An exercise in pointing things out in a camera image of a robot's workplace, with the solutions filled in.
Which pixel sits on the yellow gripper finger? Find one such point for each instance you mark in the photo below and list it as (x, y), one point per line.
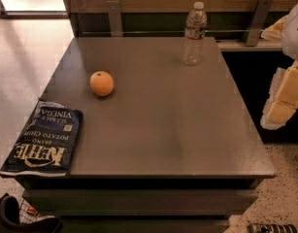
(282, 103)
(274, 32)

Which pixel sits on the clear plastic water bottle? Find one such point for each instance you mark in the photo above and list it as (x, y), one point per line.
(194, 34)

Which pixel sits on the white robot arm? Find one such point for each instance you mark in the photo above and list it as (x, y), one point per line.
(289, 40)

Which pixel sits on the blue Kettle chip bag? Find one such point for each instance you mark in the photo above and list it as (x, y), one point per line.
(45, 147)

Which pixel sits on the orange fruit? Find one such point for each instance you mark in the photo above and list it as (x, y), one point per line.
(101, 83)

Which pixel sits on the right metal bracket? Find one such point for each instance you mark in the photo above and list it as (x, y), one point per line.
(261, 11)

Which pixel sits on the metal bracket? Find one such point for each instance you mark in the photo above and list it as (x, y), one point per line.
(261, 11)
(114, 15)

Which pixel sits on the left metal bracket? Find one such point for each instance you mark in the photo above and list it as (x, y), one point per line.
(114, 15)

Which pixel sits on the horizontal metal rail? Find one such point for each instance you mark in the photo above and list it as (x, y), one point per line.
(234, 33)

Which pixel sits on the black wire basket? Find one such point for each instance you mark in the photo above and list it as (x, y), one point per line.
(21, 218)

